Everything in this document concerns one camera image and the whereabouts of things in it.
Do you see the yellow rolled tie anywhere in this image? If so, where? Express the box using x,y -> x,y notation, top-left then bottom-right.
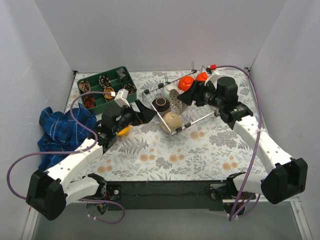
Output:
103,87 -> 116,102

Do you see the yellow bowl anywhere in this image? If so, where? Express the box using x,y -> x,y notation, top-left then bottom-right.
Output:
117,125 -> 132,137

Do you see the black patterned bowl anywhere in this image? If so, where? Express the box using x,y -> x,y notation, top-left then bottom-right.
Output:
152,97 -> 171,117

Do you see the floral dark rolled tie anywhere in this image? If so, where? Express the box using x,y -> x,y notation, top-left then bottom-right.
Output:
98,75 -> 111,89

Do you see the blue plaid cloth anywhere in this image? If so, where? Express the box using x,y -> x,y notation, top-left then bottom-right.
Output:
37,102 -> 98,173

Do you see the red black rolled tie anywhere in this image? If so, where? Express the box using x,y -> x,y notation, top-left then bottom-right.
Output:
83,96 -> 96,109

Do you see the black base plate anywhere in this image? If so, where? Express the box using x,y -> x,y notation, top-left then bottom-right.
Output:
99,179 -> 257,211

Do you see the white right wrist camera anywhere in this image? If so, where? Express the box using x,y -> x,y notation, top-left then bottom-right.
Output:
204,64 -> 222,86

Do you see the silver wire dish rack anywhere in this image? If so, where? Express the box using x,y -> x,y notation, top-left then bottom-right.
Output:
141,61 -> 219,139

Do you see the brown rolled tie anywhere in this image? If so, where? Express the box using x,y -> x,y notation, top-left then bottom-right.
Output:
78,80 -> 91,94

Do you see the floral table mat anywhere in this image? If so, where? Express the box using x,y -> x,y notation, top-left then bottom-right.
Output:
47,69 -> 279,182

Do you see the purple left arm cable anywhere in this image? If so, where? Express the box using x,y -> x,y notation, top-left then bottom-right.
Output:
6,90 -> 125,224

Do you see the brown patterned white bowl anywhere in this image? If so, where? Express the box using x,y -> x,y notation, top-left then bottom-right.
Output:
169,89 -> 188,115

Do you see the orange bowl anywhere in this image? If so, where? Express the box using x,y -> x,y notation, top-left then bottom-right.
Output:
177,76 -> 195,92
195,72 -> 208,82

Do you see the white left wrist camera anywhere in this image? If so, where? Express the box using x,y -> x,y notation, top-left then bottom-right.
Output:
114,88 -> 130,108

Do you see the grey folded item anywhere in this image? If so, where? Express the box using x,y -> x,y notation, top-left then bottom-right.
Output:
116,67 -> 129,83

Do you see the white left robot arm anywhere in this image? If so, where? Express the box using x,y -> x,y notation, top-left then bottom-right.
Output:
26,100 -> 157,221

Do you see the beige ceramic bowl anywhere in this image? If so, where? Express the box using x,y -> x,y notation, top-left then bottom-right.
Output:
161,112 -> 184,133

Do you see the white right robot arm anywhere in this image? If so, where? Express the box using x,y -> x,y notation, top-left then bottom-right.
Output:
177,76 -> 308,204

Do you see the dark gold rolled tie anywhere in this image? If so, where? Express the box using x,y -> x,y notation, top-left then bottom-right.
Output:
123,83 -> 137,95

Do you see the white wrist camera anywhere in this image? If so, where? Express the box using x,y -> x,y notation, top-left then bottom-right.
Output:
114,88 -> 130,108
204,64 -> 222,86

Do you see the pale green bowl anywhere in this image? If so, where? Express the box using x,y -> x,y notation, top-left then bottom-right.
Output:
160,84 -> 178,100

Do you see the orange bowl right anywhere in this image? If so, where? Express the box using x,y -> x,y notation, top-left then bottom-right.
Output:
195,72 -> 208,82

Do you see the aluminium frame rail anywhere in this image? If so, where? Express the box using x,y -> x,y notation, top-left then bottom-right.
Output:
27,194 -> 301,208

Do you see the green compartment tray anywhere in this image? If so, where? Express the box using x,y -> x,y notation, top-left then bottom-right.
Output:
77,66 -> 137,115

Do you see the orange bowl left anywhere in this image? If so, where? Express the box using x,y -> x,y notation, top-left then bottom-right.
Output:
177,76 -> 195,92

